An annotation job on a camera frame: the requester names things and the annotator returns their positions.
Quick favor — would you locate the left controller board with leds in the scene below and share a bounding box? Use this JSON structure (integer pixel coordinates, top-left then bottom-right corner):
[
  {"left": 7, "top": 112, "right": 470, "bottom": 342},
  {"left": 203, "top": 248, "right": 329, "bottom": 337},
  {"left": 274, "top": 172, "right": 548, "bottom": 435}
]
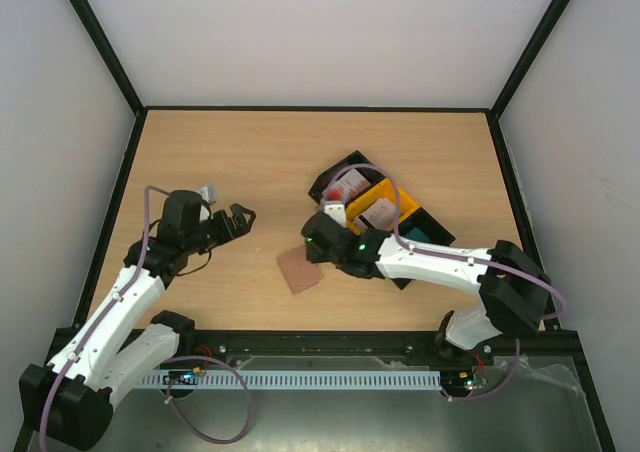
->
[{"left": 164, "top": 367, "right": 207, "bottom": 387}]

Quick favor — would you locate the right controller board with leds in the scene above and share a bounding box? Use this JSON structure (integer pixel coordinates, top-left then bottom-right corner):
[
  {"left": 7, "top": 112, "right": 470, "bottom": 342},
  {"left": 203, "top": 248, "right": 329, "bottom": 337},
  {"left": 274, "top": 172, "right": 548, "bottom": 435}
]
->
[{"left": 440, "top": 371, "right": 488, "bottom": 394}]

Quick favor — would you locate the black bin with teal cards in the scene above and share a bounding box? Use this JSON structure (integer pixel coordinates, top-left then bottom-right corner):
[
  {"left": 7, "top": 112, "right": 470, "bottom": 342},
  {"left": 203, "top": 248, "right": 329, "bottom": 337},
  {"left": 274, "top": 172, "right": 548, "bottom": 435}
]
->
[{"left": 387, "top": 209, "right": 457, "bottom": 292}]

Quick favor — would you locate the white pink card stack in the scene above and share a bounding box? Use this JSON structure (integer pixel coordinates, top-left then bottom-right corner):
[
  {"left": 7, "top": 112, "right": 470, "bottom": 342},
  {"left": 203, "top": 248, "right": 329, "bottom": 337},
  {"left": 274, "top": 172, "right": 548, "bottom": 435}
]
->
[{"left": 354, "top": 198, "right": 395, "bottom": 230}]

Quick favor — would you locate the black bin with red cards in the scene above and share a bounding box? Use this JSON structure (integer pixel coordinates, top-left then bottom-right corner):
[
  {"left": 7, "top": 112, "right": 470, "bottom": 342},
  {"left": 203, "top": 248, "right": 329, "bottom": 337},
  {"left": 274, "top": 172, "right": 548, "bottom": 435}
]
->
[{"left": 308, "top": 150, "right": 385, "bottom": 205}]

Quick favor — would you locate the brown leather card holder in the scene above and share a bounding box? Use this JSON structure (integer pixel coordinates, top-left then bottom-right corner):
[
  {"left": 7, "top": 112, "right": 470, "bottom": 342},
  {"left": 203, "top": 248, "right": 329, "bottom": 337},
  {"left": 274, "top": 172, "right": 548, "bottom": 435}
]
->
[{"left": 276, "top": 245, "right": 323, "bottom": 295}]

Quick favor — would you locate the teal card stack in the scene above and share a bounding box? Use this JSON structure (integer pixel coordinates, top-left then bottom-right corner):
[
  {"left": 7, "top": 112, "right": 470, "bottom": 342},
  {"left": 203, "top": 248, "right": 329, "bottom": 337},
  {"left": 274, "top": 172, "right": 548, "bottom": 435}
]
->
[{"left": 404, "top": 227, "right": 431, "bottom": 243}]

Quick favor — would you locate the black aluminium frame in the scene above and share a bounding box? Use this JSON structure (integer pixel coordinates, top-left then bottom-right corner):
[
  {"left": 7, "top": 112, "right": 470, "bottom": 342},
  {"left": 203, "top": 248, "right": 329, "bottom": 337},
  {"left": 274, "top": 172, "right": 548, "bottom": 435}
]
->
[{"left": 47, "top": 0, "right": 615, "bottom": 451}]

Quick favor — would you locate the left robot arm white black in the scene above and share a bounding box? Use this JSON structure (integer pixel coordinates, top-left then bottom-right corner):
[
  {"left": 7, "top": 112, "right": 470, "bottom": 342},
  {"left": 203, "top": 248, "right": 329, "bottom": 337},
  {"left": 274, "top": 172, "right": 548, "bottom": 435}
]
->
[{"left": 19, "top": 190, "right": 256, "bottom": 451}]

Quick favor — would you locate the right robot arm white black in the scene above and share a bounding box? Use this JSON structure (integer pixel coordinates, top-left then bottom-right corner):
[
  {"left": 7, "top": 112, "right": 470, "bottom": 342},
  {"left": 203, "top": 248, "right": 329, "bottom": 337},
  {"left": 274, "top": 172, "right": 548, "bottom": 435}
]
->
[{"left": 301, "top": 212, "right": 550, "bottom": 364}]

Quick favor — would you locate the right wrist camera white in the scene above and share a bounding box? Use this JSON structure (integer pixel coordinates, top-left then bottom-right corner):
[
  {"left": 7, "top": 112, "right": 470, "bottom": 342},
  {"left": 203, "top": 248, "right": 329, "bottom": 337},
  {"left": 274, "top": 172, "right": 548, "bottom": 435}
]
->
[{"left": 321, "top": 201, "right": 347, "bottom": 228}]

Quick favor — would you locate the red white card stack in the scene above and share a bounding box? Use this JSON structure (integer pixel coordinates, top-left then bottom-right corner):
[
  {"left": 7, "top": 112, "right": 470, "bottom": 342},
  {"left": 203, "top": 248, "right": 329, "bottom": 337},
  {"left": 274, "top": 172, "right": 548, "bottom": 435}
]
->
[{"left": 327, "top": 169, "right": 371, "bottom": 203}]

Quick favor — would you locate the yellow plastic bin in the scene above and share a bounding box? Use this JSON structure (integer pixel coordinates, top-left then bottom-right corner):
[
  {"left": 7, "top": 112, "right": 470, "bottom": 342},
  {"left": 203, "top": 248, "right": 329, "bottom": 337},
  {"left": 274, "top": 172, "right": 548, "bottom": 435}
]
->
[{"left": 346, "top": 179, "right": 420, "bottom": 234}]

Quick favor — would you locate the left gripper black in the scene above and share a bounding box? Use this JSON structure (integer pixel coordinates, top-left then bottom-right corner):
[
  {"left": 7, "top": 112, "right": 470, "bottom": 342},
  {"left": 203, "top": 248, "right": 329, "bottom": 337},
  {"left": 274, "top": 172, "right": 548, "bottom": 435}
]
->
[{"left": 185, "top": 204, "right": 257, "bottom": 256}]

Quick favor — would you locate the controller board with leds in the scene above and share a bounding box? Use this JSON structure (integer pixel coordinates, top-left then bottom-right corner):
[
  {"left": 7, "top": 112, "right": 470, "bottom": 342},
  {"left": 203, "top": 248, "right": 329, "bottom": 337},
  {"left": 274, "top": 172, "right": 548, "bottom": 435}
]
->
[
  {"left": 164, "top": 367, "right": 207, "bottom": 387},
  {"left": 440, "top": 371, "right": 488, "bottom": 394}
]

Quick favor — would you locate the light blue slotted cable duct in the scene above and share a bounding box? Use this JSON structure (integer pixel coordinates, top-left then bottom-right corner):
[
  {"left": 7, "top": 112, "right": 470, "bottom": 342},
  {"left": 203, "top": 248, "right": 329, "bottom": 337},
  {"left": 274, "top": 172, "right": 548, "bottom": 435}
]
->
[{"left": 135, "top": 370, "right": 441, "bottom": 391}]

